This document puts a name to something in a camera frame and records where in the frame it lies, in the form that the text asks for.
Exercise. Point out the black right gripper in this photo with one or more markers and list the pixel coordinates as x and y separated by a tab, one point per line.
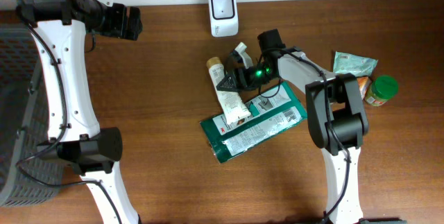
232	79

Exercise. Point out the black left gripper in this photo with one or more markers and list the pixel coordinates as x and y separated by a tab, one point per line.
122	21

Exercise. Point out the white tube with gold cap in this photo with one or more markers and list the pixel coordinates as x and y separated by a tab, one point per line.
231	103

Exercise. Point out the green white package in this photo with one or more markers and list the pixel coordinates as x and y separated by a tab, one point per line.
275	111

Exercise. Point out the light green wipes packet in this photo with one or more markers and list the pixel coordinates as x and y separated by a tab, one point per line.
346	63

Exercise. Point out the orange tissue pack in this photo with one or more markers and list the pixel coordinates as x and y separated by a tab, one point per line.
363	83

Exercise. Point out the green lid jar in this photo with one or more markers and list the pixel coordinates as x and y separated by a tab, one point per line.
381	90

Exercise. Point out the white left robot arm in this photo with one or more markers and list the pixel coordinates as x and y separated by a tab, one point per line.
75	137

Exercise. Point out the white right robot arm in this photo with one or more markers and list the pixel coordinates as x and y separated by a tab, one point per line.
336	116

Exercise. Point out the white barcode scanner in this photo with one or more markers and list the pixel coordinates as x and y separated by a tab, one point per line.
224	18

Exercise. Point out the grey plastic basket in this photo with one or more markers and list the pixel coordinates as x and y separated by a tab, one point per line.
24	121

